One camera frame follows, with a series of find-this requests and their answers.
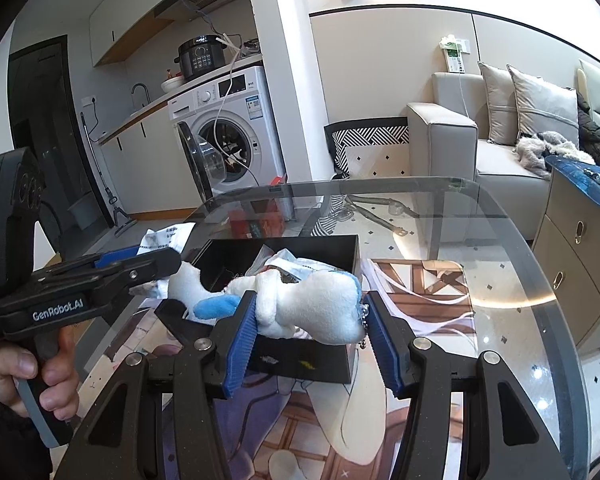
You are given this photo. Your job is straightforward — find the red box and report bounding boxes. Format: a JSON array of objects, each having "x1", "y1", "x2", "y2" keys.
[{"x1": 229, "y1": 175, "x2": 288, "y2": 240}]

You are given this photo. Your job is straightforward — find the grey fur garment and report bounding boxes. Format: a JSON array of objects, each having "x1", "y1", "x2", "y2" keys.
[{"x1": 515, "y1": 130, "x2": 596, "y2": 178}]

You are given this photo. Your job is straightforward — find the black patterned chair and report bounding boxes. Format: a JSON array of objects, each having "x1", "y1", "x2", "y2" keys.
[{"x1": 324, "y1": 117, "x2": 411, "y2": 238}]

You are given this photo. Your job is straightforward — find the beige sofa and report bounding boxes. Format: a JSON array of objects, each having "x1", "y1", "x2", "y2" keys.
[{"x1": 406, "y1": 60, "x2": 600, "y2": 241}]

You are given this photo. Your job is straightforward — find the clear plastic bags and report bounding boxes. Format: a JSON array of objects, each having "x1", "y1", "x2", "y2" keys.
[{"x1": 252, "y1": 245, "x2": 331, "y2": 286}]

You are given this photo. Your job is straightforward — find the floor mop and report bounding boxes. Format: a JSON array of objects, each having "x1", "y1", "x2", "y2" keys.
[{"x1": 80, "y1": 112, "x2": 131, "y2": 238}]

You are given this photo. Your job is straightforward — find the white wall device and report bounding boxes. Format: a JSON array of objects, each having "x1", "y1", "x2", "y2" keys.
[{"x1": 437, "y1": 34, "x2": 471, "y2": 75}]

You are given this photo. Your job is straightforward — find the white printed plastic packet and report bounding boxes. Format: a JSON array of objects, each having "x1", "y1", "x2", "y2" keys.
[{"x1": 137, "y1": 225, "x2": 196, "y2": 261}]

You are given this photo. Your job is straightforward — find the black door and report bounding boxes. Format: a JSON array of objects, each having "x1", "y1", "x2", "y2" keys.
[{"x1": 7, "y1": 35, "x2": 106, "y2": 261}]

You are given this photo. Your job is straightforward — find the kitchen counter cabinet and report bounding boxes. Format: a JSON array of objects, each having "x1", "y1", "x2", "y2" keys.
[{"x1": 97, "y1": 95, "x2": 191, "y2": 223}]

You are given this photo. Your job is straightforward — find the black cardboard box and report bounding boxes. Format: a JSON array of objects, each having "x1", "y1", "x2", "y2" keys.
[{"x1": 187, "y1": 234, "x2": 363, "y2": 385}]

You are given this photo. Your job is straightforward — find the white washing machine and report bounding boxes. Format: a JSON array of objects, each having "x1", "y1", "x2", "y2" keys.
[{"x1": 169, "y1": 65, "x2": 287, "y2": 221}]

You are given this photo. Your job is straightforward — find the white hanging hose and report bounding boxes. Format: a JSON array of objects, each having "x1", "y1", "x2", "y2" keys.
[{"x1": 214, "y1": 35, "x2": 261, "y2": 186}]

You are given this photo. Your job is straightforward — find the grey sofa cushion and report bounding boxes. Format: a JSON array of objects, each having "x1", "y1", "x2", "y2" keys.
[
  {"x1": 477, "y1": 61, "x2": 518, "y2": 146},
  {"x1": 506, "y1": 65, "x2": 580, "y2": 148}
]

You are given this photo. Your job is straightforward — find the person's left hand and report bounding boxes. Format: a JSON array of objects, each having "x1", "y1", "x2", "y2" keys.
[{"x1": 0, "y1": 329, "x2": 81, "y2": 417}]

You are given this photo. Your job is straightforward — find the printed table mat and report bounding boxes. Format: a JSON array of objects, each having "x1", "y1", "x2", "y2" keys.
[{"x1": 87, "y1": 257, "x2": 478, "y2": 480}]

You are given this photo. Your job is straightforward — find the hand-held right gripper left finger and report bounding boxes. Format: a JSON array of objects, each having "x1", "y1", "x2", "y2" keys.
[{"x1": 70, "y1": 290, "x2": 258, "y2": 480}]

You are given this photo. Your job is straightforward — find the upper kitchen cabinet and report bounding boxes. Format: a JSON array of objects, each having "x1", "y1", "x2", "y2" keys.
[{"x1": 90, "y1": 0, "x2": 246, "y2": 67}]

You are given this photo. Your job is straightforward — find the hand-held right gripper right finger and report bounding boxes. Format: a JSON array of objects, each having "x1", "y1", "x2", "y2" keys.
[{"x1": 365, "y1": 290, "x2": 561, "y2": 480}]

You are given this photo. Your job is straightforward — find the black pressure cooker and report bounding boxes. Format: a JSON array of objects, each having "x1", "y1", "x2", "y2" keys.
[{"x1": 174, "y1": 35, "x2": 241, "y2": 81}]

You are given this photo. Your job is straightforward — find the white plush toy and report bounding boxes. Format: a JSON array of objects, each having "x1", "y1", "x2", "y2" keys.
[{"x1": 169, "y1": 260, "x2": 368, "y2": 347}]

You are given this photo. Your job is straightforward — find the black jacket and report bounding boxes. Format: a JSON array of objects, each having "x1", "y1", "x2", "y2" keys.
[{"x1": 575, "y1": 90, "x2": 600, "y2": 168}]

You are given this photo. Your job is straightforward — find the beige side cabinet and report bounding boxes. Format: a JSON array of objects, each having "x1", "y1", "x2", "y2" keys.
[{"x1": 532, "y1": 167, "x2": 600, "y2": 356}]

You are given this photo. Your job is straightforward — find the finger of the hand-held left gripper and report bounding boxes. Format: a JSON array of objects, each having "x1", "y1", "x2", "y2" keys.
[
  {"x1": 154, "y1": 297, "x2": 221, "y2": 343},
  {"x1": 94, "y1": 246, "x2": 182, "y2": 288}
]

